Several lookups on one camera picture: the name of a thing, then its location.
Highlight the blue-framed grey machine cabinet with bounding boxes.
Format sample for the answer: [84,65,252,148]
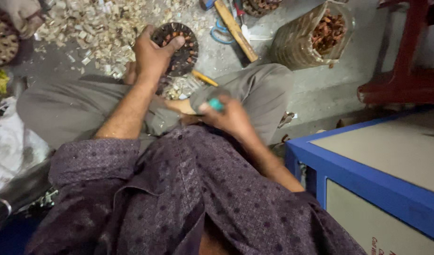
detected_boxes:
[284,106,434,255]

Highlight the teal-handled tool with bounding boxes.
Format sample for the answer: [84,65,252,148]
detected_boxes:
[206,97,226,113]

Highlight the person's left hand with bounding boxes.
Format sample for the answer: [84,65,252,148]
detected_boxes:
[133,24,186,85]

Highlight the brown perforated round stator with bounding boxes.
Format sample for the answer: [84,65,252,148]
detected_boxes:
[0,13,20,68]

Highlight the person's grey trousers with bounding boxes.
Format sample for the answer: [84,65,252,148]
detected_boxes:
[16,63,295,149]

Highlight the round black motor stator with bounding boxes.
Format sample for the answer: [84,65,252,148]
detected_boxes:
[151,22,200,77]

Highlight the blue-handled scissors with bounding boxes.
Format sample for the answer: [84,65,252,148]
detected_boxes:
[210,17,236,45]

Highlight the small heap of pale scraps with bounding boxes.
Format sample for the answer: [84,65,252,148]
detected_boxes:
[163,74,205,101]

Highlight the red-handled screwdriver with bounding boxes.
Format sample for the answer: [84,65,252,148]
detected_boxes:
[234,0,246,26]

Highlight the person's bare foot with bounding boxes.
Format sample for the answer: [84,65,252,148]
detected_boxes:
[163,98,197,116]

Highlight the person's right hand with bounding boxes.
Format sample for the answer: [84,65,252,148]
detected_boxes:
[198,96,256,143]

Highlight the large pile of pale scraps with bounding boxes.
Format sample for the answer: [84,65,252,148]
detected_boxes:
[34,0,210,79]

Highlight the person's purple patterned shirt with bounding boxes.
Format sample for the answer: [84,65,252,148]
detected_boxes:
[25,125,367,255]

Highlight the red plastic stool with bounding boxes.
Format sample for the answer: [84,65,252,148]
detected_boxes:
[356,0,434,106]

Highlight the black metal pipe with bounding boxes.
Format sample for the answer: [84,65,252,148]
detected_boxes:
[0,159,55,232]

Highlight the white woven sack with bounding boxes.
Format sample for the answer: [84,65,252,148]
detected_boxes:
[0,96,52,196]

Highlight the clear bag of copper scraps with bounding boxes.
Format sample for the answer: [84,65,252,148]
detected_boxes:
[269,0,356,70]

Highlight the stator with copper windings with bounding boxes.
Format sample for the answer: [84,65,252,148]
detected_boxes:
[241,0,285,18]

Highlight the wooden hammer handle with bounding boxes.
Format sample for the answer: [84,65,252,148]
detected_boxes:
[214,0,259,64]

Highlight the beige sack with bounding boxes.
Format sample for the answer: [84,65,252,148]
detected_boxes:
[0,0,45,39]

